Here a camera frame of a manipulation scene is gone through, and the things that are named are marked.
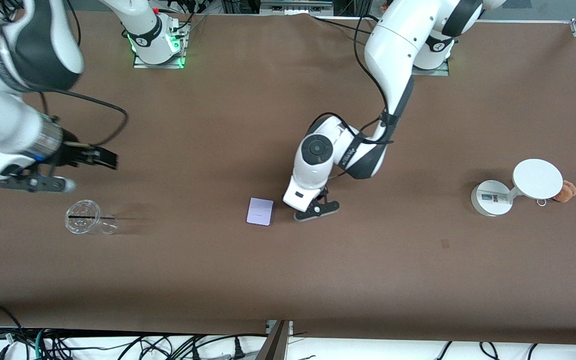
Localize clear plastic cup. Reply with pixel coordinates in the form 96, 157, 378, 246
64, 199, 119, 236

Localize white round stand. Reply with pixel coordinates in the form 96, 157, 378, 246
470, 158, 564, 217

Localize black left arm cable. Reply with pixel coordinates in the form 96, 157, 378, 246
309, 15, 395, 147

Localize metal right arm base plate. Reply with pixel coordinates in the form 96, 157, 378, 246
133, 22, 187, 69

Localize silver post bracket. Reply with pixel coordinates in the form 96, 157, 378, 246
266, 320, 294, 337

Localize grey brown support post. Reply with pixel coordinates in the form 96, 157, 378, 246
255, 320, 291, 360

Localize black base power cable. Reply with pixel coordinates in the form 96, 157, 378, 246
312, 16, 375, 37

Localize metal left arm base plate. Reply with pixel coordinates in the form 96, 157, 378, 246
411, 59, 450, 77

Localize tangled black floor cable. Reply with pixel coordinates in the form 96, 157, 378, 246
43, 332, 269, 360

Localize metal frame crossbar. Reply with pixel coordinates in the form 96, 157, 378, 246
260, 0, 334, 14

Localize brown teddy bear keychain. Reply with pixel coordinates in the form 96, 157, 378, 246
552, 180, 576, 204

